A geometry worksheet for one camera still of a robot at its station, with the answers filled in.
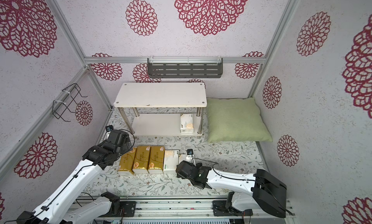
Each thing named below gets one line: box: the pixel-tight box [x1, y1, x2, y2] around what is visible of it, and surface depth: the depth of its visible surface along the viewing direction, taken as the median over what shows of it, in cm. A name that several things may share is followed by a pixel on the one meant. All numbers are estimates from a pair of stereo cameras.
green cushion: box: [206, 96, 273, 144], surface depth 97 cm
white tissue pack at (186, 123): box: [180, 113, 195, 134], surface depth 97 cm
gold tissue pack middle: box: [132, 144, 151, 174], surface depth 85 cm
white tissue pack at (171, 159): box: [163, 149, 180, 171], surface depth 89 cm
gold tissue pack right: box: [147, 145, 165, 175], surface depth 86 cm
